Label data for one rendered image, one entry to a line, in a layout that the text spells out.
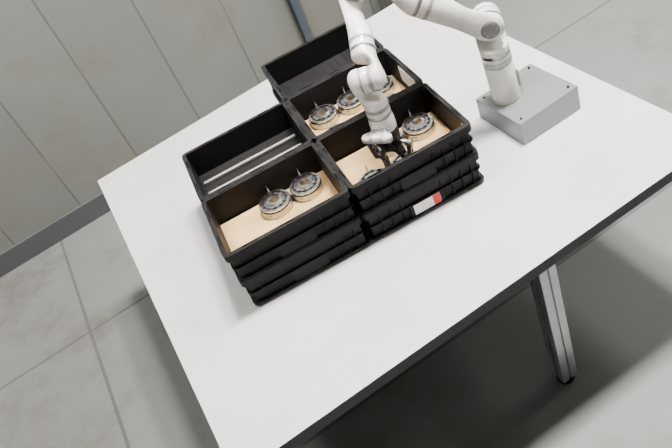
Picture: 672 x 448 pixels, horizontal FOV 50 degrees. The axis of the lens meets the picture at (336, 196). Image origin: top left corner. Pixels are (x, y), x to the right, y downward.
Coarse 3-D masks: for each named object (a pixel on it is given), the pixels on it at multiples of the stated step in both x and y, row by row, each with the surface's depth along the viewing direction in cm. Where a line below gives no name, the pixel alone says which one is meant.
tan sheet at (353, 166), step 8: (440, 120) 228; (400, 128) 232; (440, 128) 225; (448, 128) 224; (432, 136) 224; (440, 136) 223; (416, 144) 224; (424, 144) 222; (360, 152) 230; (368, 152) 229; (344, 160) 230; (352, 160) 228; (360, 160) 227; (368, 160) 226; (376, 160) 225; (344, 168) 227; (352, 168) 226; (360, 168) 224; (368, 168) 223; (352, 176) 223; (360, 176) 221; (352, 184) 220
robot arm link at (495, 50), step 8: (480, 8) 214; (488, 8) 213; (496, 8) 214; (504, 32) 221; (480, 40) 222; (496, 40) 220; (504, 40) 220; (480, 48) 222; (488, 48) 220; (496, 48) 219; (504, 48) 219; (480, 56) 224; (488, 56) 220; (496, 56) 219; (504, 56) 220
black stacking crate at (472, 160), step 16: (464, 160) 213; (448, 176) 215; (464, 176) 217; (480, 176) 221; (416, 192) 212; (432, 192) 216; (448, 192) 219; (384, 208) 211; (400, 208) 215; (368, 224) 214; (384, 224) 216; (400, 224) 217
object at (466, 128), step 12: (420, 84) 228; (396, 96) 228; (468, 120) 208; (336, 132) 225; (456, 132) 206; (468, 132) 207; (432, 144) 205; (444, 144) 206; (408, 156) 205; (420, 156) 206; (336, 168) 212; (384, 168) 204; (396, 168) 205; (348, 180) 206; (372, 180) 204
